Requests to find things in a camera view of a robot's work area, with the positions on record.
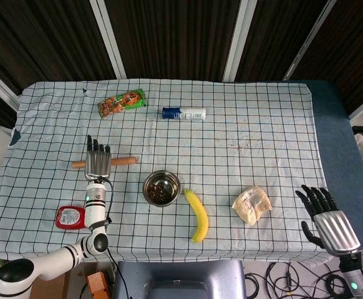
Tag blue white bottle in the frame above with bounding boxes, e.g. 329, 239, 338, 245
162, 107, 207, 121

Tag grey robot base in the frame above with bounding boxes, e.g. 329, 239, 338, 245
112, 259, 247, 299

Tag yellow banana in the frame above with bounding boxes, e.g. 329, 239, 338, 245
184, 188, 210, 244

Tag clear bag of beige food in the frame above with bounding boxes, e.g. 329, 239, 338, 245
231, 186, 273, 226

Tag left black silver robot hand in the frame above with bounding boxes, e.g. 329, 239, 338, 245
84, 134, 112, 183

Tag wooden stick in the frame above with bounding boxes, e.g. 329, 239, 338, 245
71, 156, 138, 169

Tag black floor cables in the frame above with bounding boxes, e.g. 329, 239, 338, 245
245, 261, 357, 299

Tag white black checkered tablecloth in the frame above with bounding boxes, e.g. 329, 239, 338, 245
0, 78, 341, 265

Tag orange wooden block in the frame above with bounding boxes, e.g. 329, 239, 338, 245
86, 271, 112, 299

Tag green orange snack packet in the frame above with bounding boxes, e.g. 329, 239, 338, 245
97, 88, 147, 120

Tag steel bowl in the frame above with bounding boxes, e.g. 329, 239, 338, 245
142, 169, 182, 207

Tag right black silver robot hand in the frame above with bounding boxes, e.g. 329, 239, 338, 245
295, 184, 362, 258

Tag red ketchup bottle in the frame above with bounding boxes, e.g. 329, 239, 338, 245
55, 205, 86, 230

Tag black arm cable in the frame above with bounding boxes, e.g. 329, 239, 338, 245
100, 176, 120, 299

